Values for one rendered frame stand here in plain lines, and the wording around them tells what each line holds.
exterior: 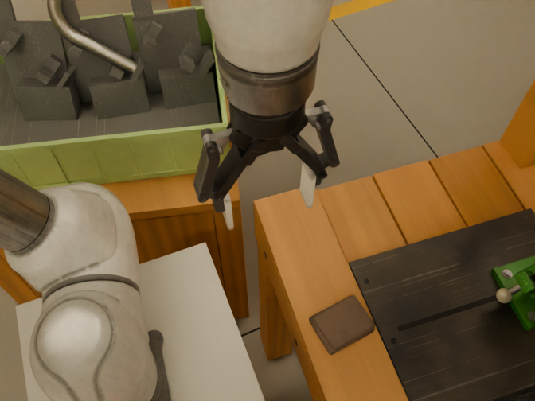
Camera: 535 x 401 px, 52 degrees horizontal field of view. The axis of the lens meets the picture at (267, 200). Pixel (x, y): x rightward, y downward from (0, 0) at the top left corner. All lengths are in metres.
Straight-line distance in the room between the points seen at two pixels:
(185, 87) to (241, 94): 0.92
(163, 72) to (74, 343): 0.80
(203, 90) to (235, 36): 0.98
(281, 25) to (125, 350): 0.55
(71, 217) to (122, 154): 0.44
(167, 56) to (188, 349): 0.73
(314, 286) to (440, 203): 0.35
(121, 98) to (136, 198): 0.25
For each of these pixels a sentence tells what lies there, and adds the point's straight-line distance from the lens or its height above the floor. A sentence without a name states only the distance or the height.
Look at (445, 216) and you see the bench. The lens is 1.24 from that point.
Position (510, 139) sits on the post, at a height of 0.91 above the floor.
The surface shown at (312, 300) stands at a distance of 1.07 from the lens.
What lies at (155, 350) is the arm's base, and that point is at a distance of 1.04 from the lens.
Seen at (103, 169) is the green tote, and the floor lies 0.85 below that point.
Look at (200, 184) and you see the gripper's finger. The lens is 0.61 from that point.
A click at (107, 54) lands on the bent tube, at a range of 1.38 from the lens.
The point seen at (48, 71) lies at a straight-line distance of 1.45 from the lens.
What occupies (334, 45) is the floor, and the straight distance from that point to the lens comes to 2.86.
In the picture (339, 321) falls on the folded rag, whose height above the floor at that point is 0.93.
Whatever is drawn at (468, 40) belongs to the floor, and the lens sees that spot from 3.04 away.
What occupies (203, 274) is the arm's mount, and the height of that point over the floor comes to 0.89.
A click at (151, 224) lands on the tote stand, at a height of 0.73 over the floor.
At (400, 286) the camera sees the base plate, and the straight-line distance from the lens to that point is 1.11.
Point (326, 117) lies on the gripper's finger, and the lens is 0.57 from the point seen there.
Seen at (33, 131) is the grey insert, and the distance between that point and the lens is 1.47.
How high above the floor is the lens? 1.89
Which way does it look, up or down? 58 degrees down
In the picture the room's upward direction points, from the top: straight up
